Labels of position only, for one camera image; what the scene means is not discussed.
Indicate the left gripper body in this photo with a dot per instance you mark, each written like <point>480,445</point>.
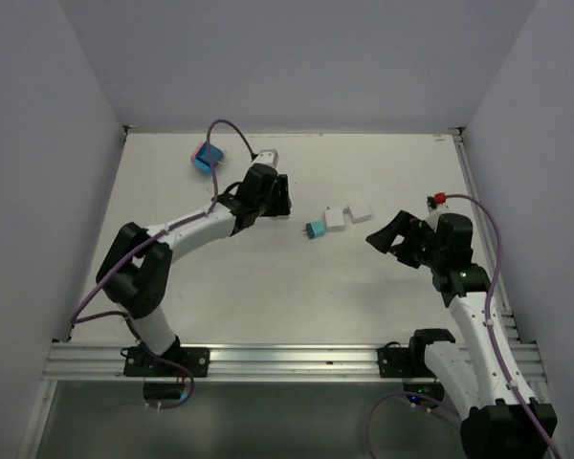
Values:
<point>268,206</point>

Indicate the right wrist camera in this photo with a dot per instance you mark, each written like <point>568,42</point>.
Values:
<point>437,205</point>

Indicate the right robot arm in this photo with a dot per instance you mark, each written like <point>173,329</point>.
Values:
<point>500,415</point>

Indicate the white charger plug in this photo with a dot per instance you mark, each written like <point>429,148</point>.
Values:
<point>359,212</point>
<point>334,219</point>

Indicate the teal USB charger plug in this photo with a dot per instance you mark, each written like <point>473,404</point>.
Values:
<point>314,229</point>

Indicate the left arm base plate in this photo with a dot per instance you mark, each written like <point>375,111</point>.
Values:
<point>140,364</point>

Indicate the aluminium mounting rail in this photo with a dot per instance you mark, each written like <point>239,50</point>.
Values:
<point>229,363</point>

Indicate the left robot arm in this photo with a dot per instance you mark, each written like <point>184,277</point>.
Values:
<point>135,271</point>

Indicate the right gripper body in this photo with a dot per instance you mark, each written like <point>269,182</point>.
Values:
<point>436,254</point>

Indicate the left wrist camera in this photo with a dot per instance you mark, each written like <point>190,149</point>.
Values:
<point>267,157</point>

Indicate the blue pink cube socket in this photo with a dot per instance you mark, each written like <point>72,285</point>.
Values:
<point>205,154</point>

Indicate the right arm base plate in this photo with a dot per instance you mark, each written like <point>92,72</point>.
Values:
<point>393,361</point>

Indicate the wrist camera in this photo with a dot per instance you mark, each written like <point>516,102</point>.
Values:
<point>267,157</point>
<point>437,205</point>

